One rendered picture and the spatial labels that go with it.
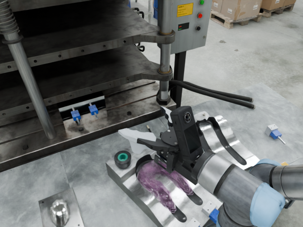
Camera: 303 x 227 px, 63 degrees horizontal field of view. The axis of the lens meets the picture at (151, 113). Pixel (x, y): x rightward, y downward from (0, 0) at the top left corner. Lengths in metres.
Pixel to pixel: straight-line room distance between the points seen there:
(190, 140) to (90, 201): 0.81
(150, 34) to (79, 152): 0.76
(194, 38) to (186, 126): 1.25
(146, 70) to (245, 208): 1.19
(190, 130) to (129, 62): 1.17
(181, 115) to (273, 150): 1.09
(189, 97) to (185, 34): 1.49
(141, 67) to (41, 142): 0.75
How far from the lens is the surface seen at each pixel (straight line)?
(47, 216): 1.19
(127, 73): 1.54
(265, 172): 0.64
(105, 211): 1.21
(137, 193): 1.14
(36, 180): 1.39
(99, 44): 1.35
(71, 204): 1.18
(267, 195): 0.50
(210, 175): 0.51
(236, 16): 4.94
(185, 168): 0.56
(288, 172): 0.61
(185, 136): 0.51
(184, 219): 1.13
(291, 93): 3.54
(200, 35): 1.73
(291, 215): 2.34
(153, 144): 0.53
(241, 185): 0.50
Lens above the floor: 1.87
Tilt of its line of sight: 42 degrees down
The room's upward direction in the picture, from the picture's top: straight up
